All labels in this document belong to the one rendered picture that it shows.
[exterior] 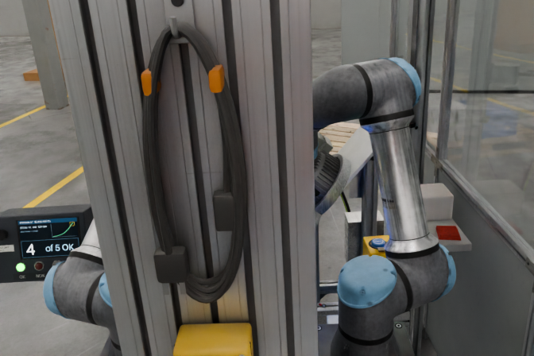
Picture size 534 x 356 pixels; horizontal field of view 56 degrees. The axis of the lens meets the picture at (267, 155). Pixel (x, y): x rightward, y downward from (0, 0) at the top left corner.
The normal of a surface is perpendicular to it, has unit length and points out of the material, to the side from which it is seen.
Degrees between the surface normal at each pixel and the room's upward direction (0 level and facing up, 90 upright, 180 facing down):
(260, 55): 90
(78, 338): 0
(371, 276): 7
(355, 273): 7
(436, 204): 90
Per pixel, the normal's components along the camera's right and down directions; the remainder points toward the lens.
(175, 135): -0.02, 0.37
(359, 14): -0.23, 0.37
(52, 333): -0.05, -0.93
